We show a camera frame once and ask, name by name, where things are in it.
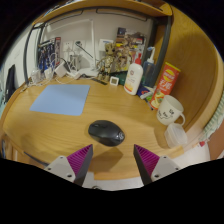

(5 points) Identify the stainless steel cup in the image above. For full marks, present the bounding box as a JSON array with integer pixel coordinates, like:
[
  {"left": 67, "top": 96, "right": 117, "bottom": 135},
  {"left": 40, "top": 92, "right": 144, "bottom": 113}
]
[{"left": 68, "top": 53, "right": 82, "bottom": 71}]

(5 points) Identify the blue tissue pack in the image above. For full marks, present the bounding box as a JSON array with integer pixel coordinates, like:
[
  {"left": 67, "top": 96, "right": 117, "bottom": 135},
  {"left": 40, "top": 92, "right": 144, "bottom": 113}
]
[{"left": 136, "top": 83, "right": 156, "bottom": 100}]

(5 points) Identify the blue spray bottle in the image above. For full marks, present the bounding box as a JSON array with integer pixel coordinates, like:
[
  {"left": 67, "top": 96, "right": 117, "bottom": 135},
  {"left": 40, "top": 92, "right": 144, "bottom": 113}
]
[{"left": 142, "top": 46, "right": 157, "bottom": 88}]

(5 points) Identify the grey metal frame post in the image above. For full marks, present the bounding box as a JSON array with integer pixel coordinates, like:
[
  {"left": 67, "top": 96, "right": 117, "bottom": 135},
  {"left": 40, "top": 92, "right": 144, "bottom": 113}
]
[
  {"left": 154, "top": 14, "right": 173, "bottom": 88},
  {"left": 23, "top": 22, "right": 46, "bottom": 85}
]

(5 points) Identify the white red-capped lotion bottle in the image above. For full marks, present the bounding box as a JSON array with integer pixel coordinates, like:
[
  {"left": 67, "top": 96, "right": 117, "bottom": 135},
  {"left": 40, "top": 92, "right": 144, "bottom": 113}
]
[{"left": 123, "top": 52, "right": 144, "bottom": 96}]

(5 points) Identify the white desk lamp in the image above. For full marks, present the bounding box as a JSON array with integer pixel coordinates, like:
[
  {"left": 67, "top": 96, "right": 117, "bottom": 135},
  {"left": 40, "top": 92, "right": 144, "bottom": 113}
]
[{"left": 46, "top": 18, "right": 99, "bottom": 78}]

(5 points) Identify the clear plastic cup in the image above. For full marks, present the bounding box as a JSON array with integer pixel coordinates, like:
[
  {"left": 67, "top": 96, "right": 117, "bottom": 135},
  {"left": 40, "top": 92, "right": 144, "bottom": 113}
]
[{"left": 30, "top": 68, "right": 43, "bottom": 84}]

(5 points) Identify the small white desk clock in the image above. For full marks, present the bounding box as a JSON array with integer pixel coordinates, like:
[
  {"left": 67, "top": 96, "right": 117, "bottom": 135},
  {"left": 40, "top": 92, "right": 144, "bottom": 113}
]
[{"left": 109, "top": 76, "right": 120, "bottom": 87}]

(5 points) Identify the flat black strip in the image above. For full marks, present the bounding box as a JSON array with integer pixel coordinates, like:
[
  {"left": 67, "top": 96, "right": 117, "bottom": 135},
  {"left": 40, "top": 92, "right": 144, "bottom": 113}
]
[{"left": 91, "top": 77, "right": 108, "bottom": 86}]

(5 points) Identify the dark green container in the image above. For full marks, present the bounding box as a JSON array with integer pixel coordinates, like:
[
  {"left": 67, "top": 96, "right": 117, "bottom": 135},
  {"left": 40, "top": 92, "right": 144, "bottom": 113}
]
[{"left": 116, "top": 70, "right": 129, "bottom": 86}]

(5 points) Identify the white wall-mounted box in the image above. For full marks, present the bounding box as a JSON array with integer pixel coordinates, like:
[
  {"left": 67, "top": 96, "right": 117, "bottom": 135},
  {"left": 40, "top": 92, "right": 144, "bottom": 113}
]
[{"left": 98, "top": 38, "right": 114, "bottom": 52}]

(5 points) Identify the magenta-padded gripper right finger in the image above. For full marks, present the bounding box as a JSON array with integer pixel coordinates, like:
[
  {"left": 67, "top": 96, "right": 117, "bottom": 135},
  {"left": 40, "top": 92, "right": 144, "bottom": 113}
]
[{"left": 133, "top": 143, "right": 182, "bottom": 186}]

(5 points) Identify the light blue mouse pad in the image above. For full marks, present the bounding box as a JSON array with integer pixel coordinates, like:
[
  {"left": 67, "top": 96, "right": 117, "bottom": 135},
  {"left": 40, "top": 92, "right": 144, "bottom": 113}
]
[{"left": 29, "top": 83, "right": 91, "bottom": 117}]

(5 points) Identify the white cable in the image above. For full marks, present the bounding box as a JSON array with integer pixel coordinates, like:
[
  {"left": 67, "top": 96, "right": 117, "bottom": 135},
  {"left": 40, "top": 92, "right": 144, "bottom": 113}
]
[{"left": 28, "top": 74, "right": 79, "bottom": 88}]

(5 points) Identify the large white power adapter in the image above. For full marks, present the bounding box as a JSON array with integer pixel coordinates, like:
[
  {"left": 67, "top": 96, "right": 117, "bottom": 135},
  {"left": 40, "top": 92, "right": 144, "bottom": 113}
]
[{"left": 54, "top": 62, "right": 69, "bottom": 78}]

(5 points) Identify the black computer mouse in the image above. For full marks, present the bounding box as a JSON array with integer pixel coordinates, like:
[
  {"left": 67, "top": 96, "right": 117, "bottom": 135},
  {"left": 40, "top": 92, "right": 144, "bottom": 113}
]
[{"left": 87, "top": 119, "right": 126, "bottom": 147}]

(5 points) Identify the small white charger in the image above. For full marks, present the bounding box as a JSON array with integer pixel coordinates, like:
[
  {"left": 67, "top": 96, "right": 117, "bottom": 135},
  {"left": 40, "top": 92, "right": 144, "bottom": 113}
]
[{"left": 43, "top": 68, "right": 54, "bottom": 80}]

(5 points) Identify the red potato chips can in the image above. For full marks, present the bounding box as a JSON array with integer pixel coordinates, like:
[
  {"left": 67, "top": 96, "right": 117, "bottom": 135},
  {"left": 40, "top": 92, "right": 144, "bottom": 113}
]
[{"left": 148, "top": 61, "right": 182, "bottom": 111}]

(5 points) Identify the white mug with doodles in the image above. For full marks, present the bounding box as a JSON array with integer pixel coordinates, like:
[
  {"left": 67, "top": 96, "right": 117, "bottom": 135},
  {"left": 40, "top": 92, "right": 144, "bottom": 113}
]
[{"left": 156, "top": 94, "right": 186, "bottom": 127}]

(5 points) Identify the blue model kit box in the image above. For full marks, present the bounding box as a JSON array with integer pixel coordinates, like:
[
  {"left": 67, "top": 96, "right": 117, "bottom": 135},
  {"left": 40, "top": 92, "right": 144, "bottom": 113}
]
[{"left": 36, "top": 36, "right": 63, "bottom": 73}]

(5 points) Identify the golden tree creature figurine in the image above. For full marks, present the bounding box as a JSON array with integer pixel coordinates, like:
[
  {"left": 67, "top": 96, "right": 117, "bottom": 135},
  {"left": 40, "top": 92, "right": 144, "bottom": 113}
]
[{"left": 98, "top": 42, "right": 118, "bottom": 83}]

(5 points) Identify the grey gooseneck plug light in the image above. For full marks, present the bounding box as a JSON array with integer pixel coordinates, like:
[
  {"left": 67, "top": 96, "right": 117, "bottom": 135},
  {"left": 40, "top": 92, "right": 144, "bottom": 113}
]
[{"left": 75, "top": 40, "right": 95, "bottom": 60}]

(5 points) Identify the white wall socket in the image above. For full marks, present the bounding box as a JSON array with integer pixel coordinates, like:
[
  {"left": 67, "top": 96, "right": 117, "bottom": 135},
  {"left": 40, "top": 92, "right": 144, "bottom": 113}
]
[
  {"left": 63, "top": 40, "right": 74, "bottom": 53},
  {"left": 73, "top": 39, "right": 86, "bottom": 51}
]

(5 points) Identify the pale green striped cloth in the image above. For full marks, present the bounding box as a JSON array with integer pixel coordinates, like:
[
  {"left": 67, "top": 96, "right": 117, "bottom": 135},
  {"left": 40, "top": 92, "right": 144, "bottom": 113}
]
[{"left": 199, "top": 99, "right": 224, "bottom": 141}]

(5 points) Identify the white power strip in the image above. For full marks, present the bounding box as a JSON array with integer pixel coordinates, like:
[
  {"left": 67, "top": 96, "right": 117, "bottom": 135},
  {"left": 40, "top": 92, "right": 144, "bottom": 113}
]
[{"left": 68, "top": 70, "right": 83, "bottom": 80}]

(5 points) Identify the colourful poster box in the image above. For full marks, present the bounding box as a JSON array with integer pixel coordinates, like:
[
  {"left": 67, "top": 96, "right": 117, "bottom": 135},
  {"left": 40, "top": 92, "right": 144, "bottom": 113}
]
[{"left": 116, "top": 27, "right": 147, "bottom": 56}]

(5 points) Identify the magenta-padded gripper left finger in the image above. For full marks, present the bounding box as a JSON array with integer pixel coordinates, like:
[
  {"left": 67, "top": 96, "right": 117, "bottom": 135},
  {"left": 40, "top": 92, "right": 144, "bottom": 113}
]
[{"left": 43, "top": 143, "right": 94, "bottom": 187}]

